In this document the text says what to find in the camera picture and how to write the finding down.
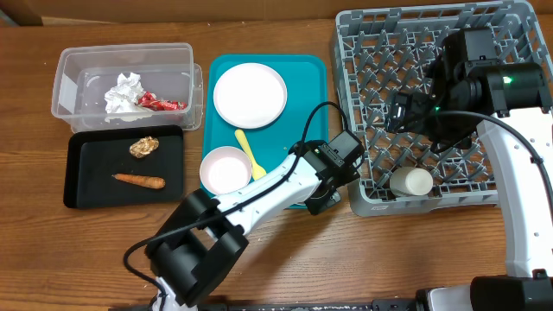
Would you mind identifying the pink bowl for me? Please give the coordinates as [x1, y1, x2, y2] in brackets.
[200, 146, 252, 195]

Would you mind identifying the grey dishwasher rack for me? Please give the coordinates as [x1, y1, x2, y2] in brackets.
[333, 1, 552, 216]

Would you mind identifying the white cup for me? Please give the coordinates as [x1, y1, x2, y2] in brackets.
[390, 167, 433, 196]

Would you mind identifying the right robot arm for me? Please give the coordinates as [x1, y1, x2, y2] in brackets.
[385, 28, 552, 311]

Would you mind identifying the brown food chunk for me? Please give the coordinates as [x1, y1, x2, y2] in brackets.
[129, 136, 159, 159]

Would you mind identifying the yellow plastic spoon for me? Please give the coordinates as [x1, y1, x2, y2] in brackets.
[234, 129, 266, 181]

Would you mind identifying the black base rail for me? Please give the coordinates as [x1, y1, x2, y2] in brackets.
[108, 287, 493, 311]

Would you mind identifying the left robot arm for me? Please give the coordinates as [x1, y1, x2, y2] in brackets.
[145, 130, 364, 310]

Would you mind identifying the carrot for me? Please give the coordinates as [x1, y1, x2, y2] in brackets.
[112, 174, 166, 189]

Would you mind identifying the teal plastic serving tray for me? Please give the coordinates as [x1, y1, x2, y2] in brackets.
[199, 53, 331, 210]

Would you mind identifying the red snack wrapper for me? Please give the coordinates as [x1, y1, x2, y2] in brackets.
[137, 92, 188, 111]

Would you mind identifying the foil wrapper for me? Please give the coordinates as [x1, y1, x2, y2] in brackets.
[105, 73, 146, 114]

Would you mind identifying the black plastic tray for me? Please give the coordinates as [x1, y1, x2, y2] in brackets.
[63, 125, 184, 210]

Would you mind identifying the large white plate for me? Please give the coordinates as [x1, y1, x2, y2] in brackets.
[213, 62, 288, 130]

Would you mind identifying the clear plastic waste bin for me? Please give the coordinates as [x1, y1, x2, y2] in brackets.
[51, 42, 204, 133]

